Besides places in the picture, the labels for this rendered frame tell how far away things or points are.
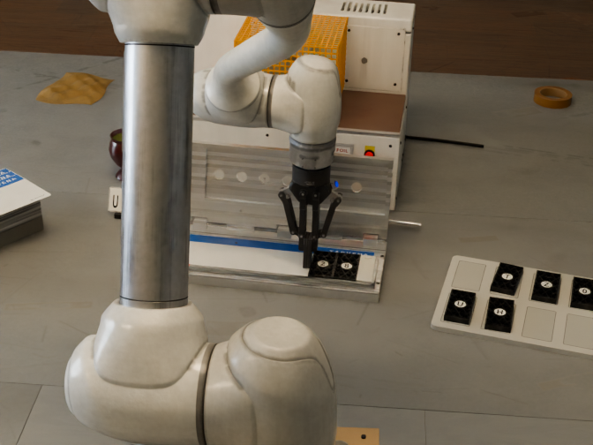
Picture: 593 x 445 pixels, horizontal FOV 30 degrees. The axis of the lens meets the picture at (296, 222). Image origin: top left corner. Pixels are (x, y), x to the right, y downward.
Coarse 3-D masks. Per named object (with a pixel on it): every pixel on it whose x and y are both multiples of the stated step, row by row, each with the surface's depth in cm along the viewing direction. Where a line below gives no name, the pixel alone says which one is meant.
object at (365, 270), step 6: (360, 258) 229; (366, 258) 229; (372, 258) 229; (360, 264) 227; (366, 264) 227; (372, 264) 227; (360, 270) 225; (366, 270) 225; (372, 270) 225; (360, 276) 223; (366, 276) 223; (366, 282) 222
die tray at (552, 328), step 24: (456, 264) 232; (480, 264) 232; (456, 288) 224; (480, 288) 224; (528, 288) 225; (480, 312) 217; (528, 312) 217; (552, 312) 218; (576, 312) 218; (480, 336) 211; (504, 336) 210; (528, 336) 210; (552, 336) 210; (576, 336) 211
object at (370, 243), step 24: (264, 240) 236; (288, 240) 236; (336, 240) 237; (360, 240) 235; (384, 240) 235; (240, 288) 224; (264, 288) 223; (288, 288) 222; (312, 288) 221; (336, 288) 221; (360, 288) 221
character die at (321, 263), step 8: (312, 256) 229; (320, 256) 229; (328, 256) 230; (336, 256) 229; (312, 264) 226; (320, 264) 226; (328, 264) 226; (312, 272) 224; (320, 272) 224; (328, 272) 224
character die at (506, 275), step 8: (504, 264) 231; (496, 272) 227; (504, 272) 228; (512, 272) 229; (520, 272) 228; (496, 280) 226; (504, 280) 225; (512, 280) 225; (496, 288) 223; (504, 288) 223; (512, 288) 223
